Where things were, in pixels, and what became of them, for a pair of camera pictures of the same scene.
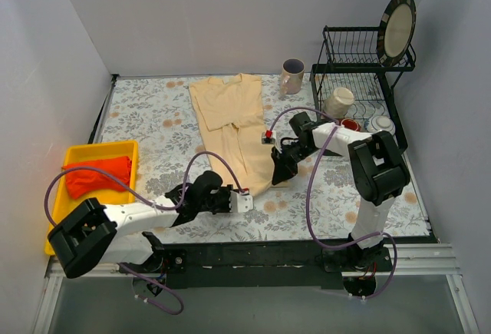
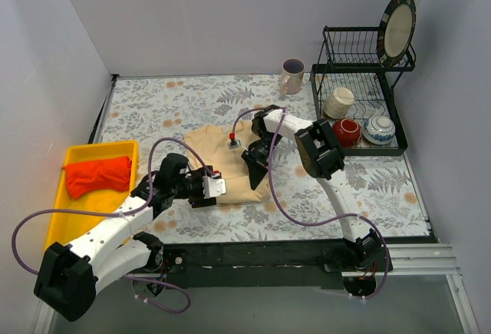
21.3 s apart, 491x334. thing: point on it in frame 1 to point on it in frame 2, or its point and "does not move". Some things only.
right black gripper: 286,156 to 259,152
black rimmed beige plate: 397,29 does not move
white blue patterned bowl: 381,123 does not move
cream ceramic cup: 339,102 does not move
